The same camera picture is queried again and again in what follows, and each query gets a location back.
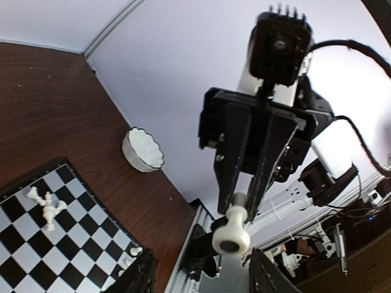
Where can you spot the white scalloped bowl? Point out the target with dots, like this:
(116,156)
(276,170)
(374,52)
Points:
(142,151)

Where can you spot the white chess piece pile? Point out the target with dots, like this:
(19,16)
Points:
(49,211)

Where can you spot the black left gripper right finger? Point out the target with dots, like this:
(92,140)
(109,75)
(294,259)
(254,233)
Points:
(265,277)

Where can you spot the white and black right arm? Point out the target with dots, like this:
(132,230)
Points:
(330,173)

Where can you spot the aluminium front rail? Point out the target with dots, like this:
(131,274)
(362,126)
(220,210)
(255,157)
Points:
(281,207)

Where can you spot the right aluminium frame post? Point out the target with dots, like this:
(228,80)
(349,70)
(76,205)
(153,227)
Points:
(110,26)

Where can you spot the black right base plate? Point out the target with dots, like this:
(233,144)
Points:
(199,255)

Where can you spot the black and white chessboard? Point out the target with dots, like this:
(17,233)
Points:
(83,253)

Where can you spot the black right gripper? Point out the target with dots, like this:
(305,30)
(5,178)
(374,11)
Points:
(253,136)

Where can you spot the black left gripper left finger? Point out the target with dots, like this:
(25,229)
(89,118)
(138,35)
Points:
(140,277)

